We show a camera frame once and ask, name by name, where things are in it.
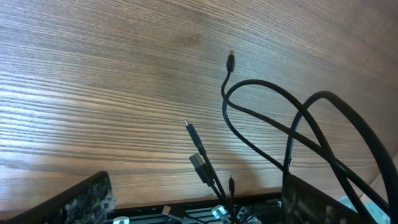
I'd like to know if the black cable bundle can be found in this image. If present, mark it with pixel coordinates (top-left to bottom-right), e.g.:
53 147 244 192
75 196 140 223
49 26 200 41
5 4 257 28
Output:
183 49 398 224

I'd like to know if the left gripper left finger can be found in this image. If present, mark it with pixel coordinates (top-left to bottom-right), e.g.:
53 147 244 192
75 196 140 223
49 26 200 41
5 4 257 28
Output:
6 171 116 224

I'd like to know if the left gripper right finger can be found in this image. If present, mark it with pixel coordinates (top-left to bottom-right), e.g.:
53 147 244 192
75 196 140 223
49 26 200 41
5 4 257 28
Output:
282 174 370 224

